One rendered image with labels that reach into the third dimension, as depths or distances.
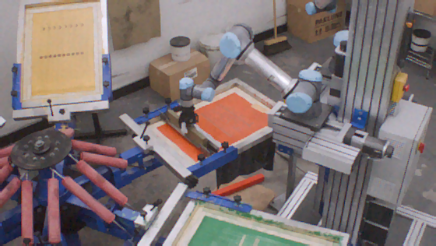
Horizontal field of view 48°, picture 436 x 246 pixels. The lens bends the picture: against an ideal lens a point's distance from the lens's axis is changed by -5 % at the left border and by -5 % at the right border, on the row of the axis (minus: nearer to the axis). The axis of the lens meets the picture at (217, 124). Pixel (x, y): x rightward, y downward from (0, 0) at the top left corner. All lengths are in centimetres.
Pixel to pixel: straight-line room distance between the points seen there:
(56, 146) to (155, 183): 175
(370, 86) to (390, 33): 31
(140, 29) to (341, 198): 265
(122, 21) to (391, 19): 290
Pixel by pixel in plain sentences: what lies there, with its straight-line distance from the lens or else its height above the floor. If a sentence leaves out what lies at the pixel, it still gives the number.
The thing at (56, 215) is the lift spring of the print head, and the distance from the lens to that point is 238.
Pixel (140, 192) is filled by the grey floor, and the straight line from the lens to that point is 409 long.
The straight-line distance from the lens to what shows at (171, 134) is 306.
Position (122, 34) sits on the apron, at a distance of 484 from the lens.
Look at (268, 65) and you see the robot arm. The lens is 247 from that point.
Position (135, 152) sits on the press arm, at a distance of 282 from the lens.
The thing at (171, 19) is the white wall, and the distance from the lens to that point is 518.
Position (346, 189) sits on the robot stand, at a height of 69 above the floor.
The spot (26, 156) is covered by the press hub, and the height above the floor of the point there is 132.
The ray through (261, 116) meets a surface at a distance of 318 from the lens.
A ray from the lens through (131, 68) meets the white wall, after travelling 513.
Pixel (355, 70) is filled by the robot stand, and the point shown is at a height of 150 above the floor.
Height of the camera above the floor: 281
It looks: 37 degrees down
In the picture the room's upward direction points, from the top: 2 degrees counter-clockwise
